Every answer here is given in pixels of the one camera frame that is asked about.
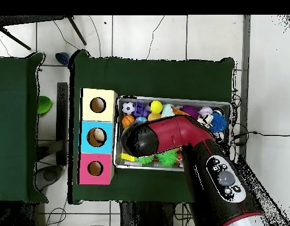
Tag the green fuzzy ball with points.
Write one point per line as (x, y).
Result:
(168, 158)

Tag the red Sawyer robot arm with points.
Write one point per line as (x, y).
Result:
(173, 134)

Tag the shallow clear mesh bin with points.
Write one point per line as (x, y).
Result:
(126, 164)

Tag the wooden box with three holes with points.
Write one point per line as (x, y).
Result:
(87, 143)

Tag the small orange basketball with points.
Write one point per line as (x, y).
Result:
(127, 120)

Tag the yellow ball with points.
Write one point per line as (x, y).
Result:
(156, 106)

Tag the black and white soccer ball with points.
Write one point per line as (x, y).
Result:
(128, 107)

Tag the mint green knitted cloth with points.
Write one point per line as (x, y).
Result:
(167, 111)

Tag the orange plastic block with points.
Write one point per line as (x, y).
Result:
(179, 111)

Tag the dark green table cloth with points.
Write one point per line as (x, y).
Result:
(147, 77)
(13, 129)

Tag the purple spiky ball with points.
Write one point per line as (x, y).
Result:
(191, 111)

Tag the white baseball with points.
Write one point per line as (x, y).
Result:
(205, 111)

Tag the blue fuzzy ball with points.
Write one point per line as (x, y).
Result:
(219, 122)

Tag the black upright panel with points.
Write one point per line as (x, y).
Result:
(62, 117)

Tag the green bowl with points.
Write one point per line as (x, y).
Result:
(44, 104)

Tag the blue bowl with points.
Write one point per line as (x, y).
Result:
(62, 58)

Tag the grey rounded base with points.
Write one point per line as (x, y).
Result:
(49, 175)

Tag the black stand with legs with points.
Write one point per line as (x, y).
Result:
(17, 19)

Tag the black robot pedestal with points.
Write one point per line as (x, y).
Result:
(145, 216)

